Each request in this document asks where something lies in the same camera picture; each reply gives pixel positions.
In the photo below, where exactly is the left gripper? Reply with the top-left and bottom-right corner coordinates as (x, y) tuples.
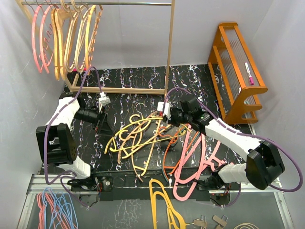
(73, 106), (115, 137)

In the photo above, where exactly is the pink curved wire hanger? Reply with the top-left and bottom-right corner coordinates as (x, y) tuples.
(39, 5), (58, 73)

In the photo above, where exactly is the pink wavy wire hanger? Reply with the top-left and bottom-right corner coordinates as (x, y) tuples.
(24, 0), (50, 73)

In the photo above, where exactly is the orange plastic curved hanger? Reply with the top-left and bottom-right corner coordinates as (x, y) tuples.
(81, 4), (98, 69)

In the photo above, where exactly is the wooden hanger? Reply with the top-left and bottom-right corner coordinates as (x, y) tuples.
(51, 8), (68, 81)
(53, 7), (79, 77)

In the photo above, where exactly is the beige plastic hanger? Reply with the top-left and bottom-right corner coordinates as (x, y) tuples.
(71, 0), (90, 70)

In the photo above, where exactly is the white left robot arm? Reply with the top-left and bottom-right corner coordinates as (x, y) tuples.
(36, 92), (113, 190)

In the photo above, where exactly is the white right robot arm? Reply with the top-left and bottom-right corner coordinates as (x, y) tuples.
(157, 98), (285, 190)

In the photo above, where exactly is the pink flat plastic hanger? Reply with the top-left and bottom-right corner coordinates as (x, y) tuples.
(173, 131), (225, 201)

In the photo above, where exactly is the orange wooden shelf rack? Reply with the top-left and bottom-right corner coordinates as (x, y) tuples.
(208, 22), (268, 125)

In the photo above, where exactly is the pink white marker pen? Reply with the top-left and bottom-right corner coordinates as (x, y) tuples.
(244, 62), (254, 85)

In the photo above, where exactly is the yellow plastic hanger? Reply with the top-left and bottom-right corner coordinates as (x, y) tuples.
(149, 179), (187, 229)

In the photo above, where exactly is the beige clip left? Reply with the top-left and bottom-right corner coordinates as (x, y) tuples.
(188, 215), (207, 229)

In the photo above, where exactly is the beige clip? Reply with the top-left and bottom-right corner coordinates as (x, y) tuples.
(188, 215), (207, 229)
(212, 215), (228, 229)

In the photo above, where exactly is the beige clip right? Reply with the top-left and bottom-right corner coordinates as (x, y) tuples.
(212, 215), (228, 229)

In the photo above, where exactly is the cream hanger bottom edge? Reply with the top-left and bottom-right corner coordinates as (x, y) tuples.
(234, 223), (259, 229)

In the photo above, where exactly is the wooden garment rack frame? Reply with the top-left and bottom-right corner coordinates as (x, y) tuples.
(16, 0), (175, 96)

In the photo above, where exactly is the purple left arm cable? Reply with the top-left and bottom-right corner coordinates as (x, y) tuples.
(42, 66), (105, 208)

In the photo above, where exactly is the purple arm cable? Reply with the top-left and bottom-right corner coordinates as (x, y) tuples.
(163, 87), (303, 208)
(42, 66), (105, 208)

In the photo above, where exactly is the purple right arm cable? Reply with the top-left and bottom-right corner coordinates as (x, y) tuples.
(163, 87), (303, 208)

